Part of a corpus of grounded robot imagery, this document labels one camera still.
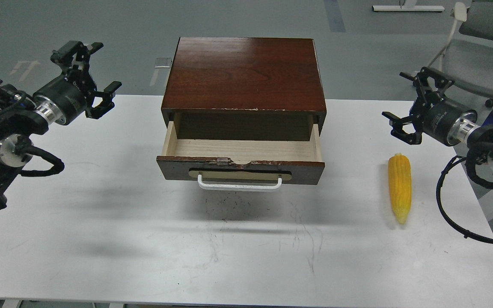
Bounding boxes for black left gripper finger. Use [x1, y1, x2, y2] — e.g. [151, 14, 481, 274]
[50, 41, 104, 82]
[86, 81, 122, 119]

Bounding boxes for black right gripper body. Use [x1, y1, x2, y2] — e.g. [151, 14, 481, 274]
[417, 96, 478, 146]

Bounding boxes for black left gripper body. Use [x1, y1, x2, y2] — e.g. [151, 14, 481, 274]
[33, 75, 96, 125]

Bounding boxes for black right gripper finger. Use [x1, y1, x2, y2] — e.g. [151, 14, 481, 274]
[399, 67, 455, 103]
[382, 111, 423, 145]

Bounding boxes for yellow corn cob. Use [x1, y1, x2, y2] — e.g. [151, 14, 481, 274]
[388, 153, 412, 225]

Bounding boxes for wooden drawer with white handle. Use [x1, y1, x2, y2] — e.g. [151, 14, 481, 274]
[156, 121, 325, 191]

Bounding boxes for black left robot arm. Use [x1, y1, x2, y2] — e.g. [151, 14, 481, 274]
[0, 41, 122, 210]

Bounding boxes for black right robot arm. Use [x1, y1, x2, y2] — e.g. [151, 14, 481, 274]
[382, 67, 493, 190]

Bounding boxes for dark wooden drawer cabinet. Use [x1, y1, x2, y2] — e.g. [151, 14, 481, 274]
[161, 37, 327, 130]

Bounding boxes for grey office chair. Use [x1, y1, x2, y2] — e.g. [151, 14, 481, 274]
[429, 0, 493, 100]

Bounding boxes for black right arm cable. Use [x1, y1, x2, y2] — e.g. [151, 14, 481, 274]
[436, 156, 493, 249]

